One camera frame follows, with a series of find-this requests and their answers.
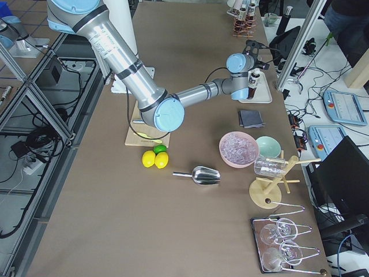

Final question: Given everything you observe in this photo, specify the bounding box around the dark tray with glasses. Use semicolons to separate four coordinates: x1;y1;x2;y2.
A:
250;215;292;275

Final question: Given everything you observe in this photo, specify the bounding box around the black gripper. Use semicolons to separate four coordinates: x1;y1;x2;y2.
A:
242;39;270;70

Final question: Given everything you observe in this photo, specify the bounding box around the wooden cup tree stand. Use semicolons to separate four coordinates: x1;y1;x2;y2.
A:
248;156;321;209

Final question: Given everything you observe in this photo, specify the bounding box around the whole yellow lemon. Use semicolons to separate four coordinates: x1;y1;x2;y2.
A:
141;150;156;168

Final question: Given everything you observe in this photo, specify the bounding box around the blue teach pendant near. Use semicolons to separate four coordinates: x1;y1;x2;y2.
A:
308;125;347;160

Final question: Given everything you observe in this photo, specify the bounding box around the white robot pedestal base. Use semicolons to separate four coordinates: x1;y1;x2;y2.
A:
103;0;155;95

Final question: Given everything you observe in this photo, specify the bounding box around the pink bowl of ice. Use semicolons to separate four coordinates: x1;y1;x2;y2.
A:
219;132;259;169

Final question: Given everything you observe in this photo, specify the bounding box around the cream serving tray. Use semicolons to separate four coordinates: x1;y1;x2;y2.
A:
239;72;272;104

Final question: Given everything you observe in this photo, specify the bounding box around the blue teach pendant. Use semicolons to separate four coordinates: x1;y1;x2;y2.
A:
323;90;367;126
308;125;347;160

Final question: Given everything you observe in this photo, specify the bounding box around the tea bottle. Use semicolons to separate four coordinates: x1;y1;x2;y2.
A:
246;1;256;27
247;68;260;99
235;6;247;28

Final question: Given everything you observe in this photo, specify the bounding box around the grey folded cloth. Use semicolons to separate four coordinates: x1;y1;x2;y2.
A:
238;110;265;129

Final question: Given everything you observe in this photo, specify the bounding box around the green empty bowl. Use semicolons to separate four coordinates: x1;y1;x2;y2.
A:
256;136;281;158

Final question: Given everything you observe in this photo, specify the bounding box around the green lime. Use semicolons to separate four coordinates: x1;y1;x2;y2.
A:
153;144;167;154

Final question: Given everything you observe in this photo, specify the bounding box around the copper wire bottle basket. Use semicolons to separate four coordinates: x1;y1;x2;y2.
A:
232;16;256;38

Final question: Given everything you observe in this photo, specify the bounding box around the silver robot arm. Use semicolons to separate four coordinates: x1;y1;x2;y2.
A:
47;1;269;132

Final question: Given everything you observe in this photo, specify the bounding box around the tea bottle front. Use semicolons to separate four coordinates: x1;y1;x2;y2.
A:
246;1;256;27

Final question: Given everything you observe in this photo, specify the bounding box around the blue teach pendant far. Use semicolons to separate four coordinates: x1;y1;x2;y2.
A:
323;90;367;126

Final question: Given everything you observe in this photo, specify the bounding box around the yellow plastic knife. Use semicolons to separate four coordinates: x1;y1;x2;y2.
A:
136;132;163;144

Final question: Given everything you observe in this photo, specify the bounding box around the glass jar on stand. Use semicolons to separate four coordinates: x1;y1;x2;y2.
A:
254;156;288;177

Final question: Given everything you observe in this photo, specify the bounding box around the steel ice scoop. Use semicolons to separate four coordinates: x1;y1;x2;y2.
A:
172;166;221;185

